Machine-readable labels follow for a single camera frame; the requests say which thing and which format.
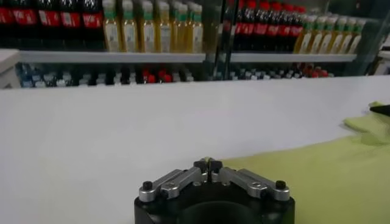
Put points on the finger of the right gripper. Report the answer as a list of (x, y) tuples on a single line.
[(382, 110)]

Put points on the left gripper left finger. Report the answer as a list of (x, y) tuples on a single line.
[(176, 185)]

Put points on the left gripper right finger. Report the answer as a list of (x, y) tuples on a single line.
[(250, 185)]

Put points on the light green t-shirt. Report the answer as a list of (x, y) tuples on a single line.
[(320, 182)]

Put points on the yellow juice bottle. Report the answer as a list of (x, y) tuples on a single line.
[(337, 43), (165, 36), (130, 33), (148, 35), (112, 33), (317, 42), (305, 42), (356, 42), (327, 42), (347, 43), (196, 36), (179, 36)]

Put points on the beverage shelf unit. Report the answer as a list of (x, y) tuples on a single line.
[(289, 58), (106, 57)]

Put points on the red cap cola bottle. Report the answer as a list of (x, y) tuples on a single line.
[(296, 31), (249, 29), (92, 20), (273, 30), (238, 29), (48, 18), (6, 16), (285, 30), (70, 19), (25, 17), (261, 29)]

